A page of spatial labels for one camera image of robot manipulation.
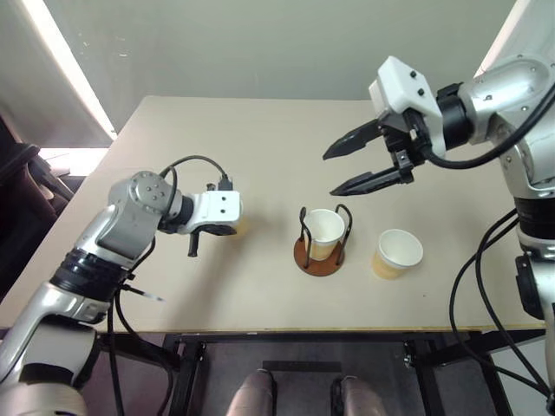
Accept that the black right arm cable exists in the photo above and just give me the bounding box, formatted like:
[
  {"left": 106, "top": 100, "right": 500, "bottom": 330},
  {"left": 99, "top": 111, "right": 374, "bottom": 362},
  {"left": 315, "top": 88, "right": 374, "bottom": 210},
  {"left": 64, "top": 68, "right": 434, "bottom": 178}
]
[
  {"left": 474, "top": 223, "right": 555, "bottom": 382},
  {"left": 448, "top": 207, "right": 552, "bottom": 398}
]

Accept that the black wire cup holder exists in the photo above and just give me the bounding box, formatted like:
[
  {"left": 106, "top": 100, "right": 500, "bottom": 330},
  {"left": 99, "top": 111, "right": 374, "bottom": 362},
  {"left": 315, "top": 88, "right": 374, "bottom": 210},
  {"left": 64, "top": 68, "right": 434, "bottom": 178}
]
[{"left": 294, "top": 203, "right": 354, "bottom": 278}]

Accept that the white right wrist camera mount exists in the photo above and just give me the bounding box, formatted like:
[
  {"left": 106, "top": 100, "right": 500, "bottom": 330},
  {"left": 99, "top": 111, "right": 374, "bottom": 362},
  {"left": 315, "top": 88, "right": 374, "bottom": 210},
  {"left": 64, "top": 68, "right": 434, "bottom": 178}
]
[{"left": 368, "top": 55, "right": 447, "bottom": 158}]

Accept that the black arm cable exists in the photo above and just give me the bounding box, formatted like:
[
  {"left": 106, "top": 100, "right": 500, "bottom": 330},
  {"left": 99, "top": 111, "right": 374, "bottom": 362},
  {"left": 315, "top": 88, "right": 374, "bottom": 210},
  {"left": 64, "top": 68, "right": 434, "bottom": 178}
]
[
  {"left": 474, "top": 223, "right": 555, "bottom": 382},
  {"left": 448, "top": 207, "right": 552, "bottom": 398},
  {"left": 105, "top": 237, "right": 175, "bottom": 416}
]

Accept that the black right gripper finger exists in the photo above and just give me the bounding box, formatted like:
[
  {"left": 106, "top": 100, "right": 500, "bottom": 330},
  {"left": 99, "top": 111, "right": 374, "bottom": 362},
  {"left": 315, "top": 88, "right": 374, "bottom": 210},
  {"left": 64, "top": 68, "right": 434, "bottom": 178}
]
[
  {"left": 322, "top": 120, "right": 386, "bottom": 161},
  {"left": 329, "top": 148, "right": 415, "bottom": 198}
]

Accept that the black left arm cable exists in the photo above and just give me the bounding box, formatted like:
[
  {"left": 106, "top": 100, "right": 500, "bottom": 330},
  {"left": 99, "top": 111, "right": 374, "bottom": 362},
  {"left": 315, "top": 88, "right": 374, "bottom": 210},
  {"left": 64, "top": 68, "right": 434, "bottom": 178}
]
[{"left": 105, "top": 237, "right": 175, "bottom": 416}]

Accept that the dark rounded robot foot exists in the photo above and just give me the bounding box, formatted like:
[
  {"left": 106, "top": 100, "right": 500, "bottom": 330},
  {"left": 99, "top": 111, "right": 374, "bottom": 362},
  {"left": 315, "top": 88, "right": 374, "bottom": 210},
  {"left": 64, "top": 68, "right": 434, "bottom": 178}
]
[
  {"left": 231, "top": 367, "right": 279, "bottom": 416},
  {"left": 330, "top": 374, "right": 388, "bottom": 416}
]

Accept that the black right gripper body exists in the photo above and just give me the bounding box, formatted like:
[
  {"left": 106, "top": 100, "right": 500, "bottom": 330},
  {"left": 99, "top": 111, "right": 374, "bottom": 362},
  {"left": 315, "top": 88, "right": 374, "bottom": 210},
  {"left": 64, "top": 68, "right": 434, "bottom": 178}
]
[{"left": 379, "top": 109, "right": 434, "bottom": 169}]

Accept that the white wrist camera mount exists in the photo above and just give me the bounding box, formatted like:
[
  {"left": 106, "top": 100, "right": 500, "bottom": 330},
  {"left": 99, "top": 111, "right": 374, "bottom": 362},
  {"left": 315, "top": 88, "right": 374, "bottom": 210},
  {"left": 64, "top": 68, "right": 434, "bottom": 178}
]
[
  {"left": 368, "top": 55, "right": 447, "bottom": 158},
  {"left": 188, "top": 190, "right": 243, "bottom": 236}
]

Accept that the white paper cup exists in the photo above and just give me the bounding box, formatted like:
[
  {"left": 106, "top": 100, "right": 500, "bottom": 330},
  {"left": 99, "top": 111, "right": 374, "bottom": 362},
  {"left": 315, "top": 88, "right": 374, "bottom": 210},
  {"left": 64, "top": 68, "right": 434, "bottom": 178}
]
[
  {"left": 371, "top": 228, "right": 425, "bottom": 283},
  {"left": 303, "top": 208, "right": 346, "bottom": 263}
]

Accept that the dark maroon chair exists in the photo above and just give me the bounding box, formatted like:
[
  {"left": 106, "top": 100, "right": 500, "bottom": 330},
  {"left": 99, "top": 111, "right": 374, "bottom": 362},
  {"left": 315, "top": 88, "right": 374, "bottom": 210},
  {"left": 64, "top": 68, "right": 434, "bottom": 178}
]
[{"left": 0, "top": 114, "right": 75, "bottom": 301}]

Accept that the black zip tie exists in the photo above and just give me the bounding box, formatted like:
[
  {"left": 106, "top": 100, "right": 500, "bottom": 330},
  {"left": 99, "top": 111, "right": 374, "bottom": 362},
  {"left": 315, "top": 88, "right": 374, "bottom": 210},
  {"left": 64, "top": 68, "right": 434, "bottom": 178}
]
[{"left": 123, "top": 283, "right": 167, "bottom": 303}]

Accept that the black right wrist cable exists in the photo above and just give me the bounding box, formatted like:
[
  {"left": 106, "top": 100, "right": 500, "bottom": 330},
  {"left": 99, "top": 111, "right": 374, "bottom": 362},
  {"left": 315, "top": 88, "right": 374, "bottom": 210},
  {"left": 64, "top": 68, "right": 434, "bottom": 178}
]
[{"left": 422, "top": 80, "right": 555, "bottom": 170}]

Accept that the black metal table frame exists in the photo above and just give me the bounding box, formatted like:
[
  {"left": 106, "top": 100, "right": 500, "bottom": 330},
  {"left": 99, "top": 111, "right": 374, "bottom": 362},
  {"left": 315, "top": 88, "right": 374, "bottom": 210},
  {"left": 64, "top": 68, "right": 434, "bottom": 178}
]
[{"left": 95, "top": 329, "right": 548, "bottom": 416}]

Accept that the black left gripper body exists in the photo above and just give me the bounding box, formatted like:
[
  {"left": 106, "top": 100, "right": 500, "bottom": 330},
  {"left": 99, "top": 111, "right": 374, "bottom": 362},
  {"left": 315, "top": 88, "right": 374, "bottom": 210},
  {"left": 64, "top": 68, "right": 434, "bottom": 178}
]
[{"left": 189, "top": 222, "right": 238, "bottom": 237}]

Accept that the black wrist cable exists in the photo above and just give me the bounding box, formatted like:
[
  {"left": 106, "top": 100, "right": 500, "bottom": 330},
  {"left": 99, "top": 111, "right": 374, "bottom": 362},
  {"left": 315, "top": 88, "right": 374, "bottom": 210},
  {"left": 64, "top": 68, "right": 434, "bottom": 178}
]
[
  {"left": 159, "top": 154, "right": 236, "bottom": 213},
  {"left": 422, "top": 80, "right": 555, "bottom": 170}
]

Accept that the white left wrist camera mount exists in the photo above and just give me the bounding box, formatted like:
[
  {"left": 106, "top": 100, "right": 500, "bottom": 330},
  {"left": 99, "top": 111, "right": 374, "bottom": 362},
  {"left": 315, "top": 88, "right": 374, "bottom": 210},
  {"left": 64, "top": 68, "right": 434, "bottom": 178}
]
[{"left": 188, "top": 190, "right": 243, "bottom": 236}]

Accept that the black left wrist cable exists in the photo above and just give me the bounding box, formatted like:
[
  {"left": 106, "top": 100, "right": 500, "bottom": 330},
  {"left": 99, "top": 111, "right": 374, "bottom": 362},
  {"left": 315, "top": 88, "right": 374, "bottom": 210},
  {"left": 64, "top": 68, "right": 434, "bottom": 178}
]
[{"left": 159, "top": 154, "right": 236, "bottom": 213}]

